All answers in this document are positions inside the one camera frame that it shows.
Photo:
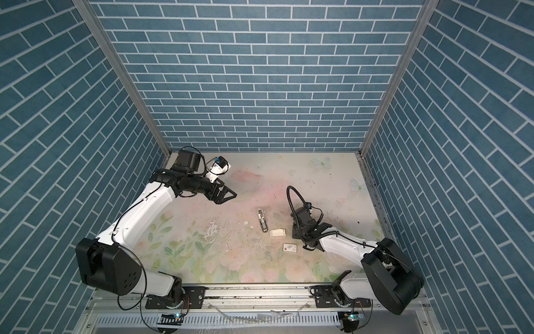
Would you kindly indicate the white staple box sleeve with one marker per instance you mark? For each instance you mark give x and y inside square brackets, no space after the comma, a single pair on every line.
[289,248]

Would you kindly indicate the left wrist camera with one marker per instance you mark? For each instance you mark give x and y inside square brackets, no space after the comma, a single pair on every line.
[218,166]

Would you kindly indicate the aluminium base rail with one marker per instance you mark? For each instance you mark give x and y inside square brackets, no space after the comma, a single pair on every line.
[259,308]

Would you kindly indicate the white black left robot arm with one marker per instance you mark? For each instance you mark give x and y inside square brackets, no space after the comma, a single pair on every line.
[108,262]

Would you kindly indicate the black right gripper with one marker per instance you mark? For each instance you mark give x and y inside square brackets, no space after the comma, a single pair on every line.
[294,232]

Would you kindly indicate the beige stapler base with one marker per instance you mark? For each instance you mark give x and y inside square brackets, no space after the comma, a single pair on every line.
[262,220]

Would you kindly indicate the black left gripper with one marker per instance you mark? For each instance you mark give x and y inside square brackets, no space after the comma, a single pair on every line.
[220,197]

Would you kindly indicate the open staple box tray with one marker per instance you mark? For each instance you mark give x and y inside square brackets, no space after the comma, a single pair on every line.
[279,232]

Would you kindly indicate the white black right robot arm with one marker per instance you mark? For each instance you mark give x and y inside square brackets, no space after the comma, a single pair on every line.
[391,278]

